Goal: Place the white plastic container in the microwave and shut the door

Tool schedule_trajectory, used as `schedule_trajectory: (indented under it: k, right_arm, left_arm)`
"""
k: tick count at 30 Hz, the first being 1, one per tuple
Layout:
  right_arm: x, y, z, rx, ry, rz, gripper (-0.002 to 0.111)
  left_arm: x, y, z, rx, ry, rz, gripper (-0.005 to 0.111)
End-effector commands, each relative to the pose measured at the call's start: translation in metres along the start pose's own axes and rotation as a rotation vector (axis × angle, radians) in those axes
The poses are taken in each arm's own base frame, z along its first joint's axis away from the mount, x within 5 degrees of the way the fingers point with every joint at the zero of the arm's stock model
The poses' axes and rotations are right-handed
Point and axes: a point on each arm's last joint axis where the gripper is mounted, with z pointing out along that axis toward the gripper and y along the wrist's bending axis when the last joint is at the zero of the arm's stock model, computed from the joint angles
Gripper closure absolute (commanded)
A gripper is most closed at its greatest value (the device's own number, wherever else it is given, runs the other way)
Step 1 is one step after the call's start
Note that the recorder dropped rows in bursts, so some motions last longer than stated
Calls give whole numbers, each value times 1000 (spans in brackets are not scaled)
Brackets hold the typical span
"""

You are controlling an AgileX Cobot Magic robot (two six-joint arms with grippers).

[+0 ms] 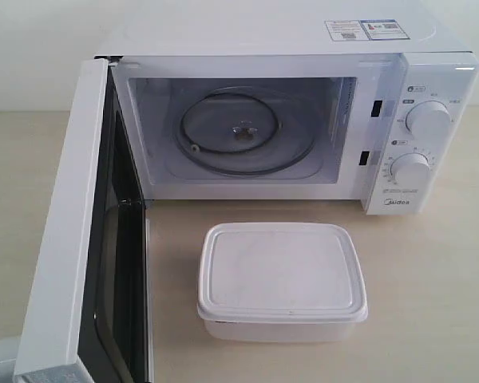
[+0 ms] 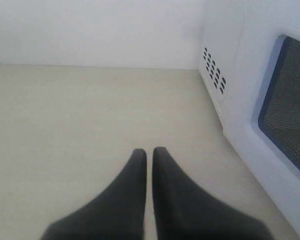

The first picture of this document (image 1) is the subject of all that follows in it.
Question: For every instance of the white microwave door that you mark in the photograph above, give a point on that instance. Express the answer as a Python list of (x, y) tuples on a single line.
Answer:
[(89, 317)]

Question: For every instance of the lower white timer knob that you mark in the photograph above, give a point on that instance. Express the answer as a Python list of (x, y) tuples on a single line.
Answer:
[(410, 170)]

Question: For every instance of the glass microwave turntable plate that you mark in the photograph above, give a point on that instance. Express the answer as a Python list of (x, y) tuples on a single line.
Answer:
[(246, 131)]

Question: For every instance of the white lidded plastic container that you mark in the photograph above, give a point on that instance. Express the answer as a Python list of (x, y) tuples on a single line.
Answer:
[(280, 282)]

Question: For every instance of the upper white control knob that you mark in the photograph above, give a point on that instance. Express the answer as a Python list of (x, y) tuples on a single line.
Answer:
[(428, 119)]

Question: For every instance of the warning label sticker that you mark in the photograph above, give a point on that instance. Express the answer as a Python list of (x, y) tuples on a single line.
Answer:
[(366, 30)]

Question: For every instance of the white Midea microwave oven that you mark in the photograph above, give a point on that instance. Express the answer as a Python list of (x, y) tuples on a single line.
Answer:
[(359, 91)]

